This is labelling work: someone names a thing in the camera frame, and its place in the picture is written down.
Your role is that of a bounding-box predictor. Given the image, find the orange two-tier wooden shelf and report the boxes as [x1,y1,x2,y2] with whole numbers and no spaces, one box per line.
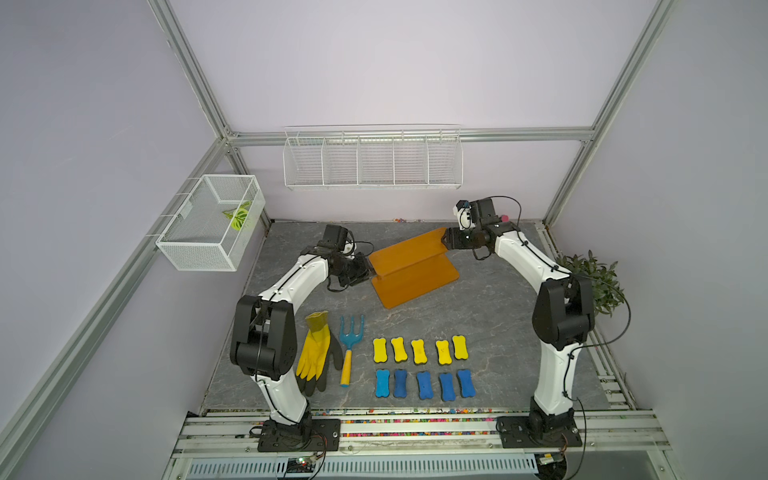
[369,227,459,309]

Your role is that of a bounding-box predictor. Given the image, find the yellow whiteboard eraser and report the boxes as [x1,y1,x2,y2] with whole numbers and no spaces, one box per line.
[390,337,408,363]
[435,340,452,366]
[410,339,428,365]
[452,335,469,361]
[373,338,388,364]

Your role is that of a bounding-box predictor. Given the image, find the blue whiteboard eraser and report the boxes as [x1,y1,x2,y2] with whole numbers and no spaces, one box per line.
[393,369,408,399]
[375,369,391,398]
[457,369,476,398]
[416,371,434,400]
[438,373,456,402]

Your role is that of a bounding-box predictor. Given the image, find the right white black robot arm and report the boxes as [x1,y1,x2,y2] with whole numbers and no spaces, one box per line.
[441,222,595,442]

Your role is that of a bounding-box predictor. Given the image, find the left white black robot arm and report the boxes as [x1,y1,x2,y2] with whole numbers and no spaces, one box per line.
[230,250,375,429]

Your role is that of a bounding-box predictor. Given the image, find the blue yellow garden fork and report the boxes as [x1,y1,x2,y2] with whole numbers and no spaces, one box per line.
[339,315,365,387]

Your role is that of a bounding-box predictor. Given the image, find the yellow black gardening glove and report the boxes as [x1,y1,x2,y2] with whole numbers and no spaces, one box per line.
[296,311,344,397]

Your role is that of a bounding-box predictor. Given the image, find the green toy in basket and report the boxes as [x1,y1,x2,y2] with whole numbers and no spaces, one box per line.
[223,201,251,231]

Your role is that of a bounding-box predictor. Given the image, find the potted green plant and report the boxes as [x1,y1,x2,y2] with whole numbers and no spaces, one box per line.
[557,250,625,316]

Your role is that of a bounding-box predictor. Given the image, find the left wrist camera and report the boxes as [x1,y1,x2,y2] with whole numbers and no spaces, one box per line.
[318,224,356,254]

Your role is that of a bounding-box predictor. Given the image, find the long white wire wall basket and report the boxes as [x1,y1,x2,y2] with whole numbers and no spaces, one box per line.
[282,127,464,190]

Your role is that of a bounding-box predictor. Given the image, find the white wire side basket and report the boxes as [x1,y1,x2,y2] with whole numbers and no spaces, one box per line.
[155,174,265,272]

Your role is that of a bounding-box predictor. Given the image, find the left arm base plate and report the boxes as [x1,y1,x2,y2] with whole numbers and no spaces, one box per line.
[257,418,341,453]

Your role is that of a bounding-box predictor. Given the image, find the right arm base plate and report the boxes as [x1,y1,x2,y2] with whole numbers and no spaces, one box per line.
[495,412,584,450]

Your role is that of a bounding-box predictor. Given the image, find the aluminium rail frame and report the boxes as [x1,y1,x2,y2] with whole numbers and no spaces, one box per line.
[163,409,685,479]

